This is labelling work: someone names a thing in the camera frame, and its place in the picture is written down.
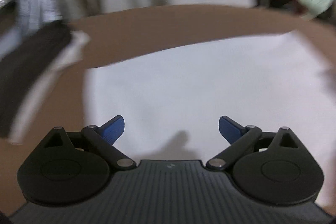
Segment white baby garment green trim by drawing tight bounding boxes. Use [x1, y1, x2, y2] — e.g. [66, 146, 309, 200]
[84, 31, 335, 206]

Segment dark folded garment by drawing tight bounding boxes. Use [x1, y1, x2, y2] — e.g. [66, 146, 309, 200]
[1, 20, 71, 138]

